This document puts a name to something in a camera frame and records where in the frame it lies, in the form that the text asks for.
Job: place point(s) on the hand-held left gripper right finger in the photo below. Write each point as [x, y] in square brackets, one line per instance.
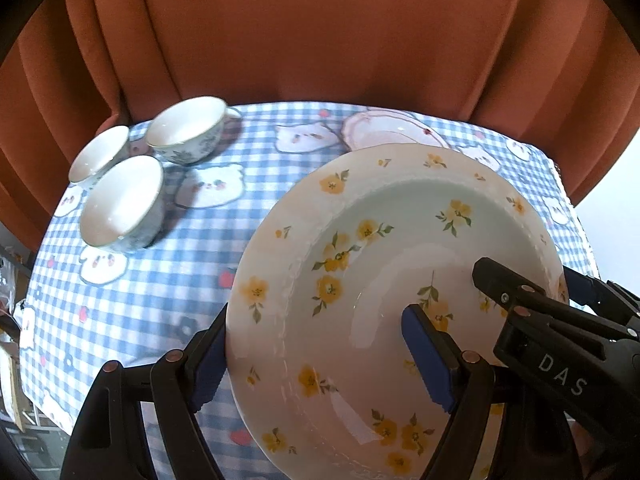
[427, 355]

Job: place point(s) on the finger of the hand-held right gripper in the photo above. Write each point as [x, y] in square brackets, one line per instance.
[500, 280]
[582, 287]

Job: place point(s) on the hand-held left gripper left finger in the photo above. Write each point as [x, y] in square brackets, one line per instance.
[210, 370]

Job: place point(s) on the white plate with yellow flowers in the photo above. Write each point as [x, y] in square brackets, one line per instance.
[380, 260]

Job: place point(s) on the white plate with pink rim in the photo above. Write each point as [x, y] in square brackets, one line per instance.
[385, 132]

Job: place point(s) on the white bowl blue floral pattern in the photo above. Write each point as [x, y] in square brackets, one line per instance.
[120, 200]
[97, 155]
[185, 125]

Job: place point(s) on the blue checked bear tablecloth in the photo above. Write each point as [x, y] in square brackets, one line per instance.
[200, 270]

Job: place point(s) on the cluttered storage rack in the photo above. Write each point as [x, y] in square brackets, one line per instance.
[10, 280]

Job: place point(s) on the orange curtain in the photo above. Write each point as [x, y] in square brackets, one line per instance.
[320, 35]

